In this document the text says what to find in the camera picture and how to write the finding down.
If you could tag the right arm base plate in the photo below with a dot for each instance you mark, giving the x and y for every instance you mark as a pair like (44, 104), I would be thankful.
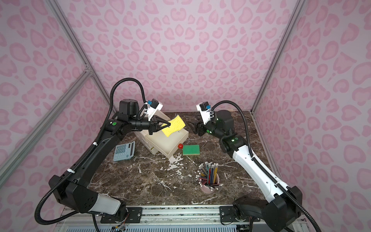
(230, 214)

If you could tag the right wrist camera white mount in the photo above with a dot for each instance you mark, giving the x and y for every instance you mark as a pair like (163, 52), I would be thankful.
(207, 114)

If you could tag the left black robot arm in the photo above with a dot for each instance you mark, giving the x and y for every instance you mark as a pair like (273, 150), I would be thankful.
(71, 188)

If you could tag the pink pencil cup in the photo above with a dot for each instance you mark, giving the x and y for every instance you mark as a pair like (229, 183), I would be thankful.
(208, 189)

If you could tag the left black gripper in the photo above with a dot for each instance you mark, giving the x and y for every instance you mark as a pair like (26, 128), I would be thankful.
(151, 125)

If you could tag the cream plastic drawer cabinet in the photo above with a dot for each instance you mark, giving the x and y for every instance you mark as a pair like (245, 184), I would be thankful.
(156, 143)

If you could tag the green sponge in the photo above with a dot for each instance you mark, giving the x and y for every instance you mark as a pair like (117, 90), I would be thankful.
(190, 150)

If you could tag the yellow sponge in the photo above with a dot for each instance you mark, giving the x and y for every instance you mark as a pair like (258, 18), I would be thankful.
(176, 124)

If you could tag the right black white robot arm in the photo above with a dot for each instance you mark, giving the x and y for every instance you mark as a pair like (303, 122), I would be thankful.
(282, 204)

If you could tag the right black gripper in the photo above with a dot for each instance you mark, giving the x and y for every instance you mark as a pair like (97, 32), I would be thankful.
(201, 127)

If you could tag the bundle of coloured pencils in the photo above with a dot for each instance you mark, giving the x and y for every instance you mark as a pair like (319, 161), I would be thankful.
(207, 172)

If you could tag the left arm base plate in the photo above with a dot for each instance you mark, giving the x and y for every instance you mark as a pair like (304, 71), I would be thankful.
(127, 214)

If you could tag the light blue calculator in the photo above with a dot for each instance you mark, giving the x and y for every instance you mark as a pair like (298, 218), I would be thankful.
(124, 151)

